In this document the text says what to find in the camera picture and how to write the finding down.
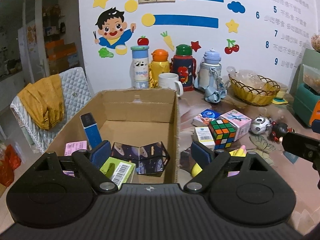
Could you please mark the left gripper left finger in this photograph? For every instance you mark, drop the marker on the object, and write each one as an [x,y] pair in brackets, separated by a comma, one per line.
[89,163]

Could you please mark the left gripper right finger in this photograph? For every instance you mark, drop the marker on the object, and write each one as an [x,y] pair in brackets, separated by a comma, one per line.
[212,164]

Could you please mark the yellow purple toy gun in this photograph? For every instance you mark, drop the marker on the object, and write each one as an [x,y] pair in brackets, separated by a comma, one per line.
[241,152]

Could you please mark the black-haired doll figure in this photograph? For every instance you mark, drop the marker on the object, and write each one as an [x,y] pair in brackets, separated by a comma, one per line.
[278,130]

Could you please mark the pink flat box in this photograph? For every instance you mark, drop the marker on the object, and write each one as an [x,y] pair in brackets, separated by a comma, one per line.
[75,146]

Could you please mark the white small barcode box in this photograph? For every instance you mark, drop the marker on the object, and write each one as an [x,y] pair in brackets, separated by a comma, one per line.
[204,136]

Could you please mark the blue tall box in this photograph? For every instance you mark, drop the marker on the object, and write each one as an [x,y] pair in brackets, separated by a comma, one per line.
[91,129]

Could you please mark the Rubik's cube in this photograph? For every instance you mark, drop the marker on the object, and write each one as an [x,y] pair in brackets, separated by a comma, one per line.
[223,133]

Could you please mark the green barcode box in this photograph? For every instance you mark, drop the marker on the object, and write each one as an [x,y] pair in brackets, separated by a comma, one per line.
[119,171]

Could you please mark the blue orange small box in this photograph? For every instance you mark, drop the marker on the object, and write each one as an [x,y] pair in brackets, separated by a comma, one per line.
[205,117]

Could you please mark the pink airplane toy box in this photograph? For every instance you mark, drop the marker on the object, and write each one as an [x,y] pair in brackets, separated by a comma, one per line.
[239,121]

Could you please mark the green storage container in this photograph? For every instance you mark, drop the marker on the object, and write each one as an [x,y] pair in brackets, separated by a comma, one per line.
[305,88]

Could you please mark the white panda robot toy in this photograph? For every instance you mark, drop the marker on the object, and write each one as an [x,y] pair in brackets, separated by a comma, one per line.
[260,125]

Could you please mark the yellow coaster with jar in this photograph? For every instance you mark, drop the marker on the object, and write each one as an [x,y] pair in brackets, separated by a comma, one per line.
[280,97]

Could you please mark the dark space folding puzzle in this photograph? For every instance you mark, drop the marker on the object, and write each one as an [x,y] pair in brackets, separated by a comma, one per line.
[149,159]

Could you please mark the cardboard milk box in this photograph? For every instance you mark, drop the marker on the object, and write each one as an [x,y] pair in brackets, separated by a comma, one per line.
[134,117]

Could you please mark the quilted white chair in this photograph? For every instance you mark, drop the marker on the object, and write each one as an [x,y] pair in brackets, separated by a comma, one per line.
[76,94]

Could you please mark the yellow wicker basket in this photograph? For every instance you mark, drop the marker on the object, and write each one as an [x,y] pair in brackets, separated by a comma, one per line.
[255,96]

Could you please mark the yellow cloth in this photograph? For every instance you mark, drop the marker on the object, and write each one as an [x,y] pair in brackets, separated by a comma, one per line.
[44,101]

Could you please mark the plastic bag in basket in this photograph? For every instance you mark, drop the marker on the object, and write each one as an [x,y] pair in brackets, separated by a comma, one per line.
[247,77]

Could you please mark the white mug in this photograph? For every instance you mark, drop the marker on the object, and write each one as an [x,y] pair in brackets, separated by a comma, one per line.
[170,81]

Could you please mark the navy dinosaur bottle green lid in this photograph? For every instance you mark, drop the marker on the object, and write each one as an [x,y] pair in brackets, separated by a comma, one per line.
[184,65]

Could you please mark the panda print thermos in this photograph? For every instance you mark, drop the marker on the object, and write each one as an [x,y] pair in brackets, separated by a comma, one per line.
[140,66]

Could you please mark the yellow orange-lid bottle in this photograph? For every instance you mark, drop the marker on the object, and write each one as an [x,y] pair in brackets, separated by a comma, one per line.
[158,65]

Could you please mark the light blue strap bottle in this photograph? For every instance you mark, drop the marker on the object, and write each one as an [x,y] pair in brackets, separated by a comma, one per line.
[209,79]

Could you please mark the cartoon boy wall sticker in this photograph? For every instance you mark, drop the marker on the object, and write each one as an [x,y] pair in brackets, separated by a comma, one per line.
[113,30]

